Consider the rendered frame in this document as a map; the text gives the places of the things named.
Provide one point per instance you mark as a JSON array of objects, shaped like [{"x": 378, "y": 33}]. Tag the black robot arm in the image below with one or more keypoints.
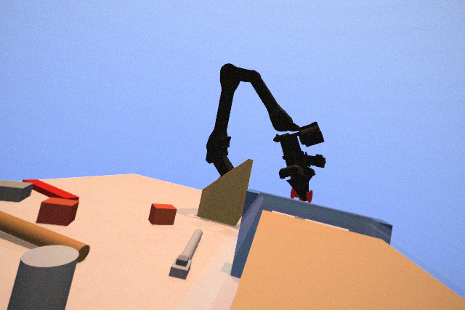
[{"x": 219, "y": 141}]

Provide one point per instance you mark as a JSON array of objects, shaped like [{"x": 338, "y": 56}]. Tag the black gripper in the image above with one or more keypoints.
[{"x": 300, "y": 176}]

